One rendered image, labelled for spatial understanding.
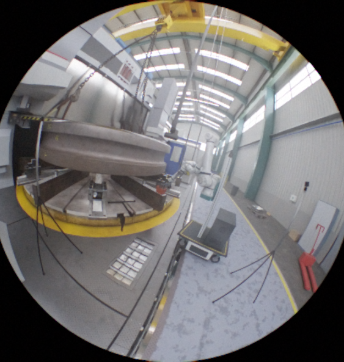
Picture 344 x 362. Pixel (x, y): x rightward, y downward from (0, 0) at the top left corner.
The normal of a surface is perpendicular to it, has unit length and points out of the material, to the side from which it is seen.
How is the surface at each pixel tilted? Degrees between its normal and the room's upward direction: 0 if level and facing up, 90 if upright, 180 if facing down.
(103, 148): 90
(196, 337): 0
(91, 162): 90
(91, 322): 0
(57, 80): 90
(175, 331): 0
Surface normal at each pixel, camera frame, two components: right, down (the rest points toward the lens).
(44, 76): 0.93, 0.31
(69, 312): 0.27, -0.94
